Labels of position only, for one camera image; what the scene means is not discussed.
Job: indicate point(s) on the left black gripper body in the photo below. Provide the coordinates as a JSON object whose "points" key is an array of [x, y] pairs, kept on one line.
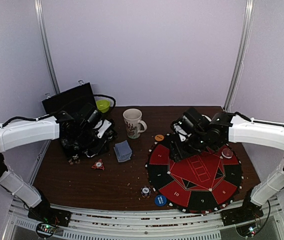
{"points": [[85, 138]]}

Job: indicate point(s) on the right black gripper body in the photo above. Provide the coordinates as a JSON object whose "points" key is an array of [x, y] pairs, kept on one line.
{"points": [[179, 149]]}

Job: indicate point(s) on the orange big blind button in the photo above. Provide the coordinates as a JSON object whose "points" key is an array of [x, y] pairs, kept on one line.
{"points": [[158, 137]]}

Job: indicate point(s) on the clear red round button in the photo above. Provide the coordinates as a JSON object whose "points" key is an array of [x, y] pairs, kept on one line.
{"points": [[227, 153]]}

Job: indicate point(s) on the blue playing card deck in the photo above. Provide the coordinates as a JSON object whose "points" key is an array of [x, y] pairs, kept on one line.
{"points": [[123, 151]]}

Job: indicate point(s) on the blue small blind button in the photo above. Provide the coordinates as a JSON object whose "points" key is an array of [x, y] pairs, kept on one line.
{"points": [[160, 200]]}

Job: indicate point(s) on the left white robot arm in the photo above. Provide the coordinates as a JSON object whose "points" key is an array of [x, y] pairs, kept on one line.
{"points": [[20, 132]]}

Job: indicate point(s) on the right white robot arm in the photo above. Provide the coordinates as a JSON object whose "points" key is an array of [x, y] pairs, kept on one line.
{"points": [[238, 128]]}

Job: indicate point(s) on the black poker chip case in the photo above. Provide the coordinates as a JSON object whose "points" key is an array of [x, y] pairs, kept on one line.
{"points": [[71, 101]]}

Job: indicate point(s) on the green plastic bowl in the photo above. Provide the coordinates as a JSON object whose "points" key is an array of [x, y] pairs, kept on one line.
{"points": [[103, 105]]}

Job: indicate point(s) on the red triangular chip holder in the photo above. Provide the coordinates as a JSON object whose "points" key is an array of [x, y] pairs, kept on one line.
{"points": [[98, 165]]}

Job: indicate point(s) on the round red black poker mat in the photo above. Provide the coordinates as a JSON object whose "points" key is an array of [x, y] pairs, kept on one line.
{"points": [[202, 183]]}

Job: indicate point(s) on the white floral ceramic mug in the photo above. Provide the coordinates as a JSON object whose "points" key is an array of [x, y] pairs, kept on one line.
{"points": [[135, 126]]}

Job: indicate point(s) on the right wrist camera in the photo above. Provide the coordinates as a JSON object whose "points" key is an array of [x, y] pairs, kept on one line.
{"points": [[181, 133]]}

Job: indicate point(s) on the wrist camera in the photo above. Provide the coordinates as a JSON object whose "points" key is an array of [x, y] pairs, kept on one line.
{"points": [[102, 127], [181, 133]]}

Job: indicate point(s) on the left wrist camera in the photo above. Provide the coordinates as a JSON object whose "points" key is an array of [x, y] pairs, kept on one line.
{"points": [[102, 127]]}

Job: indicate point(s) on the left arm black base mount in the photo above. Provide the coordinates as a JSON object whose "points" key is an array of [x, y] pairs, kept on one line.
{"points": [[49, 215]]}

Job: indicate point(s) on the aluminium front rail base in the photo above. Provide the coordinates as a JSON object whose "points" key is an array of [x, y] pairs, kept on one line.
{"points": [[165, 223]]}

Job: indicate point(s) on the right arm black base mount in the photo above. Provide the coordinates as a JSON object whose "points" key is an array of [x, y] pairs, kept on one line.
{"points": [[241, 214]]}

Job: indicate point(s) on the right aluminium frame post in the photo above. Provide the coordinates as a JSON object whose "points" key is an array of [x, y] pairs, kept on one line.
{"points": [[243, 46]]}

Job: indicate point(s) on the aluminium frame post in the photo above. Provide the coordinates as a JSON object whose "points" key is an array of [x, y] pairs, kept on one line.
{"points": [[243, 46], [45, 44]]}

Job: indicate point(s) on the left aluminium frame post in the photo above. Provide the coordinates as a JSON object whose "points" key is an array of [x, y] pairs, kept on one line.
{"points": [[45, 44]]}

